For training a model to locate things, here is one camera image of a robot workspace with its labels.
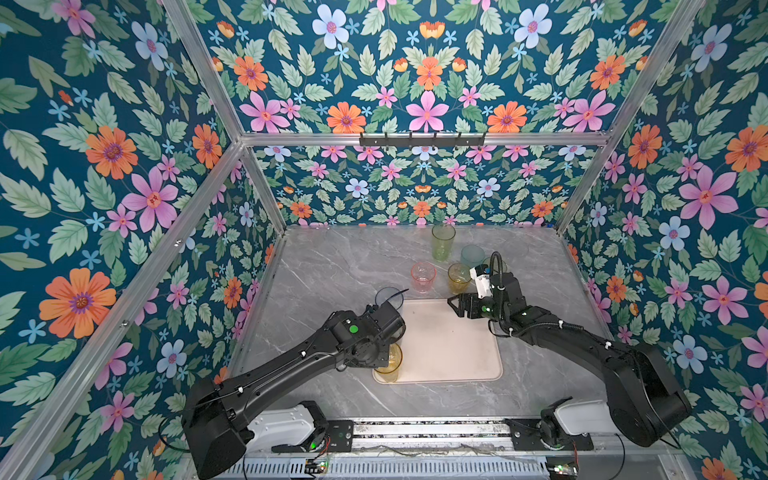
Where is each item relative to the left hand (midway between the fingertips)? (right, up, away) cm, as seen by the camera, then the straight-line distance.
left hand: (385, 357), depth 73 cm
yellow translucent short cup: (+24, +18, +28) cm, 41 cm away
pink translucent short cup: (+11, +19, +32) cm, 38 cm away
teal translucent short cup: (+28, +25, +29) cm, 48 cm away
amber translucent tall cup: (+2, -2, -4) cm, 5 cm away
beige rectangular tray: (+15, -2, +16) cm, 22 cm away
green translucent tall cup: (+18, +31, +27) cm, 44 cm away
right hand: (+21, +13, +14) cm, 28 cm away
